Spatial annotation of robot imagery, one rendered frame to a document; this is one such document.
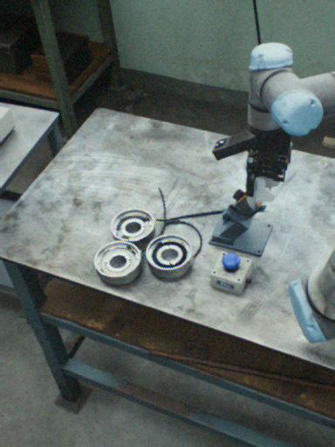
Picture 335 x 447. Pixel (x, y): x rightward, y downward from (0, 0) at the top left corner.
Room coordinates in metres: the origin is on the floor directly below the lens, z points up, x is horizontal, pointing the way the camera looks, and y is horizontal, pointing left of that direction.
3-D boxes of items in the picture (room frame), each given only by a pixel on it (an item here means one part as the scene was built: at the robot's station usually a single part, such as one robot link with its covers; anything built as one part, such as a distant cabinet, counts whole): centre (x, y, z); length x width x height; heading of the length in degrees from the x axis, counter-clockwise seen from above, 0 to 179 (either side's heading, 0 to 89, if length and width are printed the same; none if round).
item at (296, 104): (0.87, -0.25, 1.23); 0.11 x 0.11 x 0.08; 10
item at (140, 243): (1.00, 0.09, 0.82); 0.10 x 0.10 x 0.04
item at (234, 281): (0.83, -0.12, 0.82); 0.08 x 0.07 x 0.05; 60
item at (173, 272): (0.90, 0.01, 0.82); 0.10 x 0.10 x 0.04
